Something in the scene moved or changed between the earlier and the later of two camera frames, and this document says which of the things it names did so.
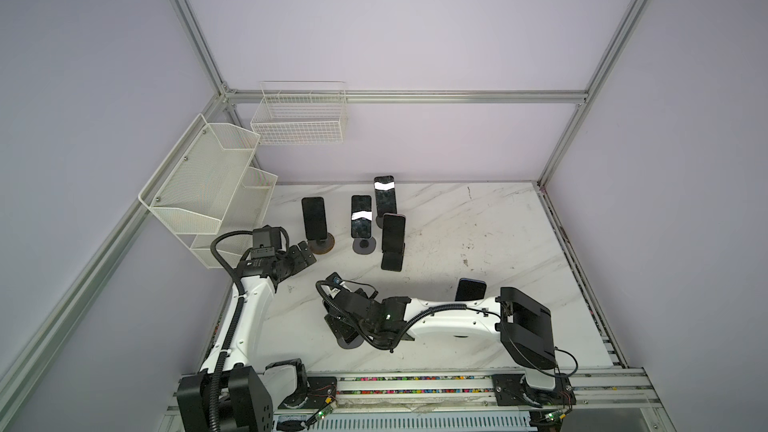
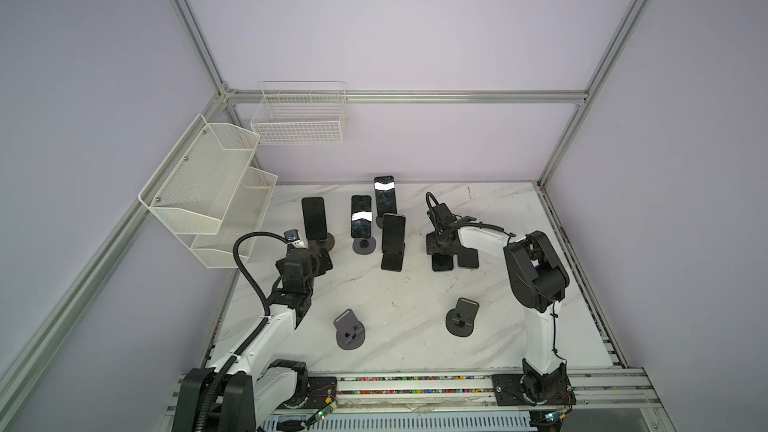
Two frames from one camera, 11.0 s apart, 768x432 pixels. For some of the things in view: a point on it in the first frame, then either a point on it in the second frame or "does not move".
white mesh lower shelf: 246,211 does not move
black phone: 470,289 → 442,262
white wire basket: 301,112 does not move
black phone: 344,330 → 468,257
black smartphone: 267,236 → 291,235
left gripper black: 298,262 → 318,267
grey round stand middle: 364,246 does not move
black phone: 385,195 does not move
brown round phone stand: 322,246 does not move
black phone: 315,217 does not move
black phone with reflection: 361,216 does not move
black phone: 393,233 does not move
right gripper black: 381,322 → 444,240
